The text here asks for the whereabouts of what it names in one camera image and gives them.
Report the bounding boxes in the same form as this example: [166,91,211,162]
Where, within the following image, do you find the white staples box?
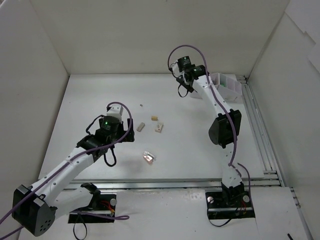
[154,122,164,133]

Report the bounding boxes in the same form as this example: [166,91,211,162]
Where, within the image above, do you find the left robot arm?
[10,114,135,237]

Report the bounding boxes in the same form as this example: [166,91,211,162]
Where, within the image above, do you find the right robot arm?
[167,56,245,206]

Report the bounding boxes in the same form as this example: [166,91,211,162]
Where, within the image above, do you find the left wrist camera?
[106,104,124,123]

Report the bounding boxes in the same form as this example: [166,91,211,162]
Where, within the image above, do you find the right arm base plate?
[205,190,256,220]

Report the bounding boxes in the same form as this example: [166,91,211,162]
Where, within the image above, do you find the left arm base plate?
[67,193,117,224]

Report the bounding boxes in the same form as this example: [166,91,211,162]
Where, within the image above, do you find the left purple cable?
[0,101,131,240]

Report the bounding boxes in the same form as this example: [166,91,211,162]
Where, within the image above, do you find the white eraser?
[136,122,145,132]

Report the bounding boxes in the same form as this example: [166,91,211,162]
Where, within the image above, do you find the white desk organizer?
[189,72,243,103]

